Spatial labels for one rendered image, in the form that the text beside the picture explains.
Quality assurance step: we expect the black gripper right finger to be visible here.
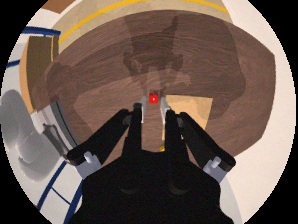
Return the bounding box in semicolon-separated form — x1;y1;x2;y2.
160;97;236;195

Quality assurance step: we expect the red die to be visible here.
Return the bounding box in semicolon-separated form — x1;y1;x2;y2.
149;93;158;103

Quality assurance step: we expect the tan square mat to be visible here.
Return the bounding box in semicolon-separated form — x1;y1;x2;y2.
166;95;213;130

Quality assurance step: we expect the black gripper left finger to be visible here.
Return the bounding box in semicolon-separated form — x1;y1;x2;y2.
67;96;146;194

